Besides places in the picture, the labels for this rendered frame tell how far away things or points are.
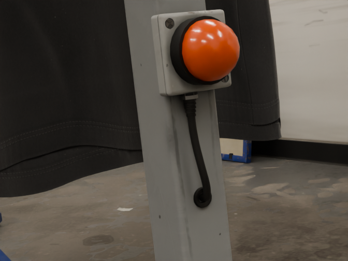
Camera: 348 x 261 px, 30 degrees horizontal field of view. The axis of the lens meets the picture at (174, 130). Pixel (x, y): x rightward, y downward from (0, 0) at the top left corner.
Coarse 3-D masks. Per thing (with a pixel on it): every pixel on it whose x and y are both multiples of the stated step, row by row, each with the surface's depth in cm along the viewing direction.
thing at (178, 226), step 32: (128, 0) 42; (160, 0) 40; (192, 0) 41; (128, 32) 43; (160, 32) 39; (160, 64) 40; (160, 96) 41; (160, 128) 42; (160, 160) 42; (192, 160) 42; (160, 192) 43; (192, 192) 42; (224, 192) 44; (160, 224) 44; (192, 224) 42; (224, 224) 44; (160, 256) 45; (192, 256) 42; (224, 256) 44
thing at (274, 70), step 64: (0, 0) 65; (64, 0) 68; (256, 0) 81; (0, 64) 65; (64, 64) 69; (128, 64) 73; (256, 64) 82; (0, 128) 65; (64, 128) 69; (128, 128) 72; (256, 128) 83; (0, 192) 65
